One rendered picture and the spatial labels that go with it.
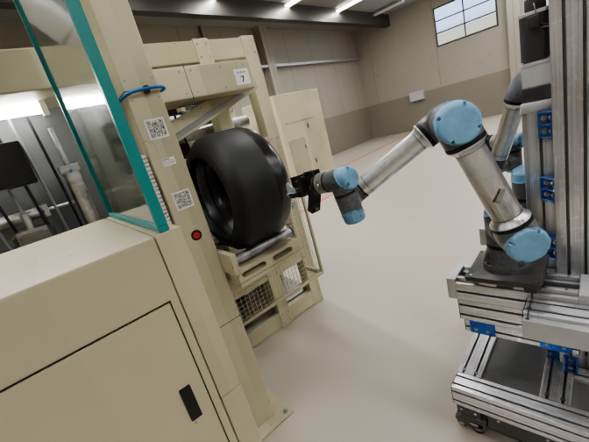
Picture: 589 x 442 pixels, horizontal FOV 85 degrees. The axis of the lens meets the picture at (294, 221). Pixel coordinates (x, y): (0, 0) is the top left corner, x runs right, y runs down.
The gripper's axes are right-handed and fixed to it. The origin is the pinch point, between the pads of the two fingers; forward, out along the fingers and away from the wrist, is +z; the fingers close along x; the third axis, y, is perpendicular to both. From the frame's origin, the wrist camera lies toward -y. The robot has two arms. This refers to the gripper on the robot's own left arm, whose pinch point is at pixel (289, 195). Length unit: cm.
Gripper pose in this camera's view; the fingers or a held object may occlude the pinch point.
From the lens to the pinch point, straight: 130.8
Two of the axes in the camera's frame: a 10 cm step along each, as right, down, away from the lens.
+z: -5.8, 0.5, 8.1
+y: -3.3, -9.3, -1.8
